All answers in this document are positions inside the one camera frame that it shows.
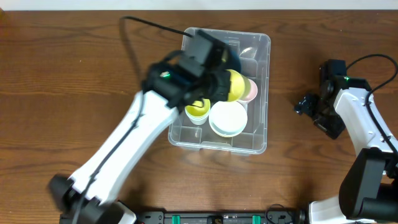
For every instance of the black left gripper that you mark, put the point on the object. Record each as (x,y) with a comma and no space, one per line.
(222,84)

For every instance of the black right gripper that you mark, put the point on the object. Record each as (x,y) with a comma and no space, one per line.
(314,109)

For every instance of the yellow cup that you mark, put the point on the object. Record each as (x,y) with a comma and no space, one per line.
(198,108)
(240,86)

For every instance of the dark teal bowl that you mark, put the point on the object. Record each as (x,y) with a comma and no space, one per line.
(230,60)

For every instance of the pink cup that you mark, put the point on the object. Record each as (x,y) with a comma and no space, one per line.
(251,95)

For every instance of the white small bowl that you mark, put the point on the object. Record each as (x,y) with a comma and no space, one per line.
(228,116)

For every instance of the pale green cup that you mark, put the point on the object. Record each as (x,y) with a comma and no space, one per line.
(198,120)

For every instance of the light blue-grey small bowl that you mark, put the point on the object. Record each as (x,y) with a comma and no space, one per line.
(226,134)

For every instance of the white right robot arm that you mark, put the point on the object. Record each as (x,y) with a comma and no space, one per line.
(368,193)

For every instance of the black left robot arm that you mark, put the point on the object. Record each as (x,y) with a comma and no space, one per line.
(201,71)

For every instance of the clear plastic storage bin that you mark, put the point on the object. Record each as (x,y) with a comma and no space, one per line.
(254,51)

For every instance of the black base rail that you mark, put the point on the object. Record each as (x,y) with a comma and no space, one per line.
(277,216)

